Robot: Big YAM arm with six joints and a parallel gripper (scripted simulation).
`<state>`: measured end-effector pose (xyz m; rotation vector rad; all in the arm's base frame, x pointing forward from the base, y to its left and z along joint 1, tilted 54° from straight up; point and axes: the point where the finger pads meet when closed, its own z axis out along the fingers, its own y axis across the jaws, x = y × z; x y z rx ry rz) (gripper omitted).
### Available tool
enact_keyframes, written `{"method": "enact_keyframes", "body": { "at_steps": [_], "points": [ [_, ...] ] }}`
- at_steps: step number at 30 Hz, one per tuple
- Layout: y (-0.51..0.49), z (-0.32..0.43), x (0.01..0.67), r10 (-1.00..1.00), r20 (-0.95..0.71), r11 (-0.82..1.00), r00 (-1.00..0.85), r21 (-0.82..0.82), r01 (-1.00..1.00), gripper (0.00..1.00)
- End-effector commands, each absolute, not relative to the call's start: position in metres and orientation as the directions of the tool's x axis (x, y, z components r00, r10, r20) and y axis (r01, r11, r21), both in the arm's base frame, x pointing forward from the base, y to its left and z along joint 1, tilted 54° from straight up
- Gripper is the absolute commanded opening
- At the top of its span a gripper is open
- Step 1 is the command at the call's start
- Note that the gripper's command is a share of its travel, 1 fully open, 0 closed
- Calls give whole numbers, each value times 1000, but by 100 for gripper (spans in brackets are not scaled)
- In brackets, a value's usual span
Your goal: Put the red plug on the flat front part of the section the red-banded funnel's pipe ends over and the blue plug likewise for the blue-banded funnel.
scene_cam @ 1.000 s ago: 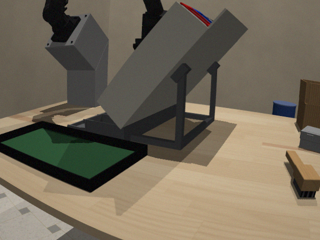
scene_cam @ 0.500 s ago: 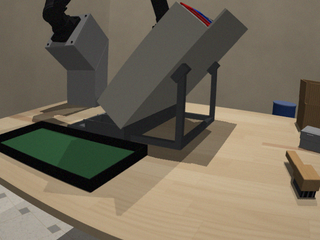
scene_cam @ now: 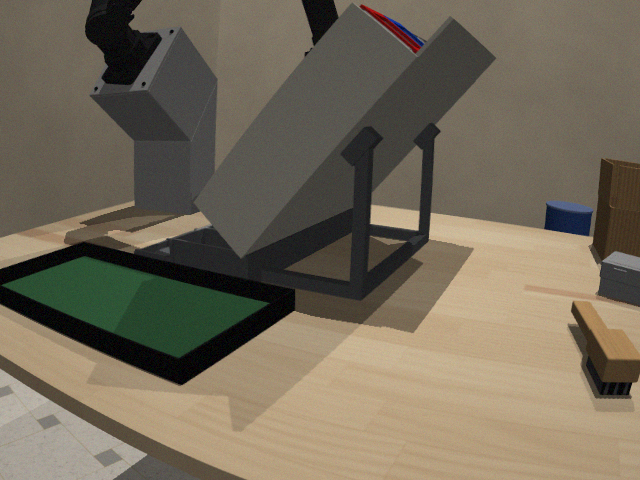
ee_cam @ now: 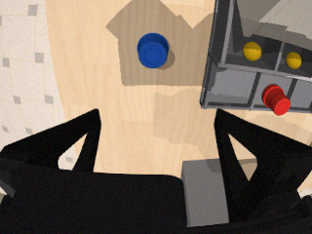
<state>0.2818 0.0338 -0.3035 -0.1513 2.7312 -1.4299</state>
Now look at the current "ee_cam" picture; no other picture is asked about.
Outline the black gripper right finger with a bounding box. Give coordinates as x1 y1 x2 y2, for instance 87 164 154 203
214 108 312 222

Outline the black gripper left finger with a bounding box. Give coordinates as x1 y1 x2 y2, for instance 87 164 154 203
0 108 101 172

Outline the yellow marble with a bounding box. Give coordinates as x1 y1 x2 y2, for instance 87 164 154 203
286 52 301 69
243 42 261 61

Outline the blue plug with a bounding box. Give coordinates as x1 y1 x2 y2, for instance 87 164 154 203
136 33 169 68

